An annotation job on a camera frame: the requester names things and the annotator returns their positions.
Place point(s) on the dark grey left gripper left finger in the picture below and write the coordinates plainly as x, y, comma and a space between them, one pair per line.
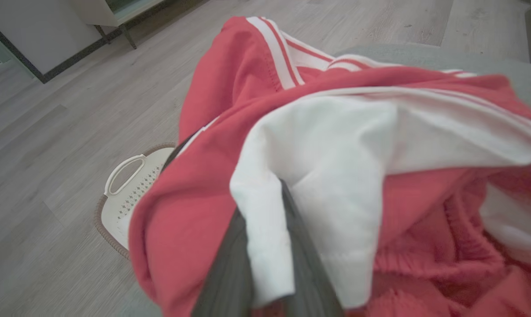
228, 273

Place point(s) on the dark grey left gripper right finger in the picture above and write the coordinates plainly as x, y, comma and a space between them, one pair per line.
309, 281

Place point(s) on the red shorts with white stripes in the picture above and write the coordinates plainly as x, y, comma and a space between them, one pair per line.
195, 211

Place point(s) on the white t-shirt garment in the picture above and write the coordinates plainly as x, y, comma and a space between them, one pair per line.
336, 154

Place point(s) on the white plastic laundry basket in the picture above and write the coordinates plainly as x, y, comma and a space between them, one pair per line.
131, 193

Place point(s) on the white cabinet with metal legs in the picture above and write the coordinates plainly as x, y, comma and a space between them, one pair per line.
102, 11

